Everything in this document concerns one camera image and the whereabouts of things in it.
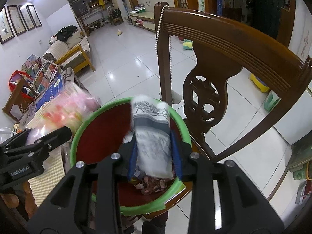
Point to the red green trash bin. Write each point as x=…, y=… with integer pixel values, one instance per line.
x=100, y=135

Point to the tv cabinet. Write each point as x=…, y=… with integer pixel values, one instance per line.
x=142, y=18

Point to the dark wooden chair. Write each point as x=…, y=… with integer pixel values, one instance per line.
x=16, y=98

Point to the framed wall pictures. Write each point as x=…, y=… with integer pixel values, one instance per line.
x=17, y=20

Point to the wooden sofa with cushions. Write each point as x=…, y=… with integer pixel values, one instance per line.
x=69, y=48

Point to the brown pink paper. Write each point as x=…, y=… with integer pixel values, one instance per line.
x=148, y=185

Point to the tissue pack wrapper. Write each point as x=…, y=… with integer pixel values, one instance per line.
x=151, y=125

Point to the carved wooden chair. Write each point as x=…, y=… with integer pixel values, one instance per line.
x=223, y=48

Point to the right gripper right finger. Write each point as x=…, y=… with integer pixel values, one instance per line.
x=224, y=199

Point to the green stuffed toy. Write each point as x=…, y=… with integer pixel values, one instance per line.
x=187, y=44

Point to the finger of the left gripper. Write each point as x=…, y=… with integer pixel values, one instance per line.
x=48, y=140

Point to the pink strawberry snack bag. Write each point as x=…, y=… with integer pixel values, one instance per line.
x=69, y=108

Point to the blue book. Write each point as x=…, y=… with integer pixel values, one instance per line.
x=47, y=95

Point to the book rack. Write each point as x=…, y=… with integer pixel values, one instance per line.
x=39, y=72

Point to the person's hand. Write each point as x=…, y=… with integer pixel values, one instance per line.
x=12, y=200

